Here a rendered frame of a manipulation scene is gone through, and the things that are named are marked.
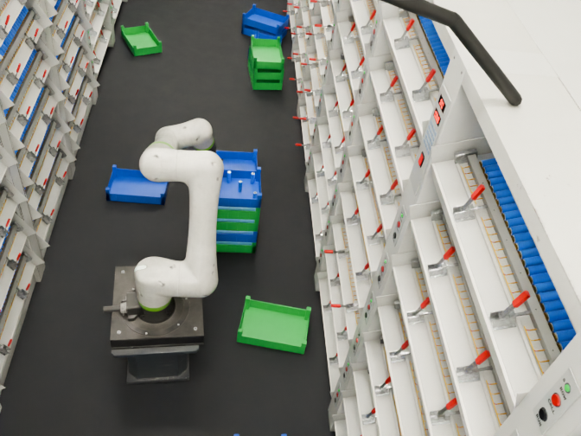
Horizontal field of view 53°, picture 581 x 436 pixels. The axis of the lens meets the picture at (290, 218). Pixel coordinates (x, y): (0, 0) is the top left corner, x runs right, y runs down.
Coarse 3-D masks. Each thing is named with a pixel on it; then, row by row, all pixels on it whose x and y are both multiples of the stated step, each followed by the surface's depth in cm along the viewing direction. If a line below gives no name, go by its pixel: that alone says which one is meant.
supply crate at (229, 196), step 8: (224, 176) 285; (232, 176) 285; (240, 176) 285; (248, 176) 286; (256, 176) 284; (224, 184) 281; (232, 184) 282; (248, 184) 283; (256, 184) 284; (224, 192) 278; (232, 192) 278; (240, 192) 279; (248, 192) 280; (224, 200) 269; (232, 200) 269; (240, 200) 269; (248, 200) 270; (256, 200) 270
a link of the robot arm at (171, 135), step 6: (168, 126) 241; (174, 126) 240; (156, 132) 241; (162, 132) 234; (168, 132) 233; (174, 132) 237; (156, 138) 228; (162, 138) 221; (168, 138) 224; (174, 138) 230; (180, 138) 238; (174, 144) 221; (180, 144) 240
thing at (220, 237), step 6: (216, 234) 285; (222, 234) 285; (228, 234) 285; (234, 234) 285; (240, 234) 286; (246, 234) 286; (252, 234) 286; (216, 240) 288; (222, 240) 288; (228, 240) 288; (234, 240) 289; (240, 240) 289; (246, 240) 289; (252, 240) 289
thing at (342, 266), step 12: (336, 216) 248; (336, 228) 249; (336, 240) 244; (348, 264) 234; (348, 276) 230; (348, 288) 226; (348, 300) 222; (348, 312) 219; (348, 324) 215; (348, 336) 212
